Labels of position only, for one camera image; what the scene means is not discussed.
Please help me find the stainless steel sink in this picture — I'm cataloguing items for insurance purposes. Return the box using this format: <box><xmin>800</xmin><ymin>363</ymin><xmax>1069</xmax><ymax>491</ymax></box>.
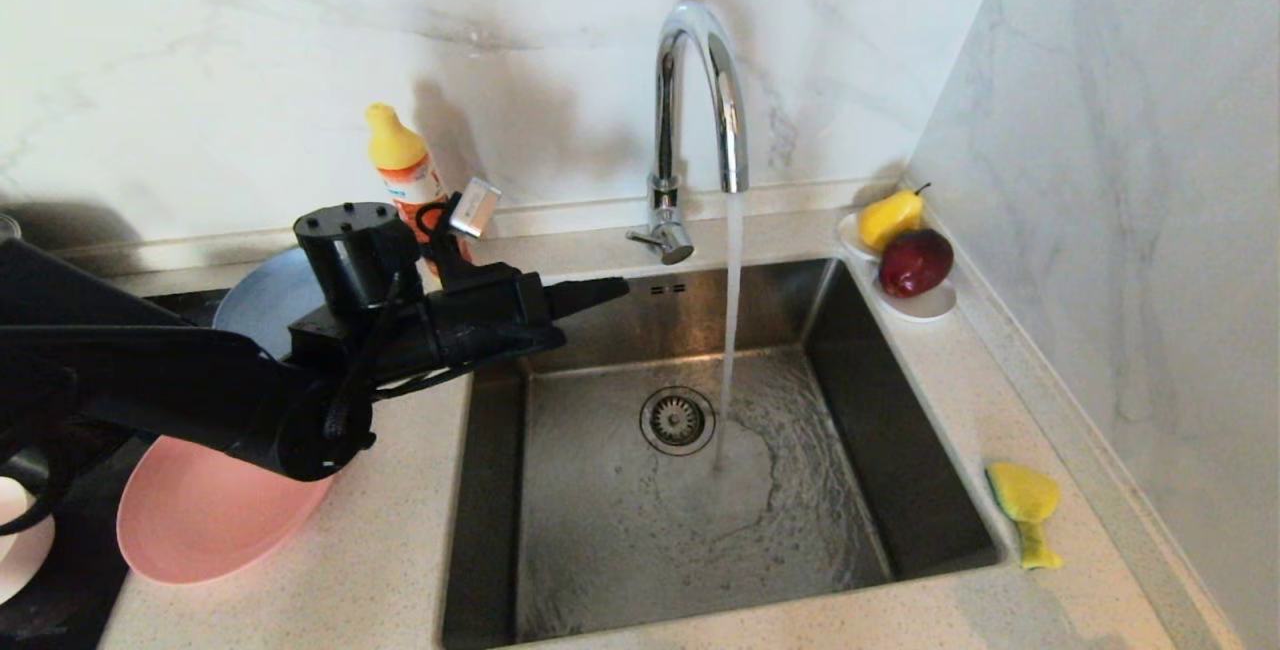
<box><xmin>441</xmin><ymin>256</ymin><xmax>1004</xmax><ymax>649</ymax></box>

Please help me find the blue plate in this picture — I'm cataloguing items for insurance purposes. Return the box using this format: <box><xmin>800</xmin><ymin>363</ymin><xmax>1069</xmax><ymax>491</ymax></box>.
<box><xmin>212</xmin><ymin>247</ymin><xmax>331</xmax><ymax>361</ymax></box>

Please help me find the dark red apple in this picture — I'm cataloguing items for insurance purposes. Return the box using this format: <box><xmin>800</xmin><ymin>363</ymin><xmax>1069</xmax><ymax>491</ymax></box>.
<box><xmin>879</xmin><ymin>227</ymin><xmax>956</xmax><ymax>298</ymax></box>

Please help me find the black induction cooktop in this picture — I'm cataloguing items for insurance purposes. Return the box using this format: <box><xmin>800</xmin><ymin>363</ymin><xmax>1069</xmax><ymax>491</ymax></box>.
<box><xmin>0</xmin><ymin>290</ymin><xmax>231</xmax><ymax>650</ymax></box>

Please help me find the orange dish soap bottle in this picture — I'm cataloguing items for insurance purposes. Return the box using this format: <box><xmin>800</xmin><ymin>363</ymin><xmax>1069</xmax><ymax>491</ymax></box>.
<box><xmin>364</xmin><ymin>102</ymin><xmax>473</xmax><ymax>276</ymax></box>

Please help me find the large salmon pink plate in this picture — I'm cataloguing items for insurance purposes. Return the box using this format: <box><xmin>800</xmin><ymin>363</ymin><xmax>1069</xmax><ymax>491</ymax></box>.
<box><xmin>116</xmin><ymin>435</ymin><xmax>336</xmax><ymax>586</ymax></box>

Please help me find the metal sink drain strainer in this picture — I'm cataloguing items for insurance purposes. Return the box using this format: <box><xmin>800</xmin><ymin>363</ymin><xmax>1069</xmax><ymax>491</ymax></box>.
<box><xmin>640</xmin><ymin>387</ymin><xmax>717</xmax><ymax>457</ymax></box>

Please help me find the yellow pear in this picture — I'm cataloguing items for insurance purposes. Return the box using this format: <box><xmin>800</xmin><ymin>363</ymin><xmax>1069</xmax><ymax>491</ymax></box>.
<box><xmin>859</xmin><ymin>182</ymin><xmax>932</xmax><ymax>252</ymax></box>

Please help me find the yellow sponge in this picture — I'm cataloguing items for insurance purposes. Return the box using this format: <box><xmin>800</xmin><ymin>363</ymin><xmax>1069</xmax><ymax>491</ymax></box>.
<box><xmin>985</xmin><ymin>461</ymin><xmax>1064</xmax><ymax>571</ymax></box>

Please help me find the white fruit dish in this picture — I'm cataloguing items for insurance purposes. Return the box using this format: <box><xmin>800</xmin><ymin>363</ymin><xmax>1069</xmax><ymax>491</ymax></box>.
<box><xmin>838</xmin><ymin>211</ymin><xmax>959</xmax><ymax>322</ymax></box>

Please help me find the small light pink plate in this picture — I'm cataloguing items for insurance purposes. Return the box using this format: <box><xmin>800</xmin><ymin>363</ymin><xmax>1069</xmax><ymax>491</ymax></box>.
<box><xmin>0</xmin><ymin>475</ymin><xmax>58</xmax><ymax>604</ymax></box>

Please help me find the chrome gooseneck faucet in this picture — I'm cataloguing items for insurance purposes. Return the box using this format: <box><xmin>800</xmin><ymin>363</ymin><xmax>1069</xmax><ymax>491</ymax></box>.
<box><xmin>628</xmin><ymin>0</ymin><xmax>751</xmax><ymax>266</ymax></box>

